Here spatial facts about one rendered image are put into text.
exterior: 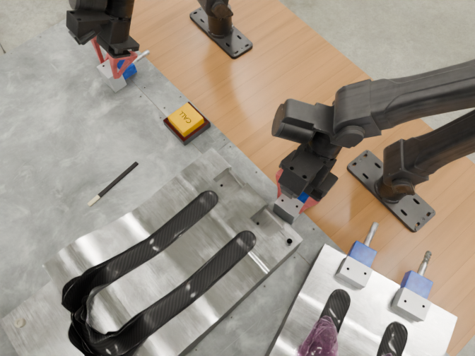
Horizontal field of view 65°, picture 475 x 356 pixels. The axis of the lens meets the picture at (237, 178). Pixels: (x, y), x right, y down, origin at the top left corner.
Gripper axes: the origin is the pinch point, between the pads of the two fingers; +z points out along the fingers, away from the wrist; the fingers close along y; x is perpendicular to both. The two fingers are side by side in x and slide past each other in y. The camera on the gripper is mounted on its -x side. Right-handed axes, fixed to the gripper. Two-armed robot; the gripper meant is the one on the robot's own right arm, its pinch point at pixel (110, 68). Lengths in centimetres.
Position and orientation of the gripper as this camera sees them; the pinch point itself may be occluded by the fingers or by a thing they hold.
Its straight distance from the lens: 98.5
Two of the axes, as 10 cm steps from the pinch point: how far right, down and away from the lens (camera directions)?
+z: -3.5, 6.6, 6.7
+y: 6.8, 6.7, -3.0
